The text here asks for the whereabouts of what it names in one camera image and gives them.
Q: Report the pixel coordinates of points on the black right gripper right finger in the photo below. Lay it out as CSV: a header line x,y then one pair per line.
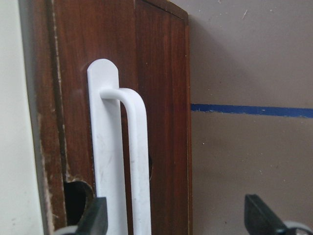
x,y
260,219

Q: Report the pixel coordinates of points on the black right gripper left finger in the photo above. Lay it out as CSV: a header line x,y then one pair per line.
x,y
95,219

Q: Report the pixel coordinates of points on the white drawer handle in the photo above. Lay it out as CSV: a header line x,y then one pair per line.
x,y
105,100

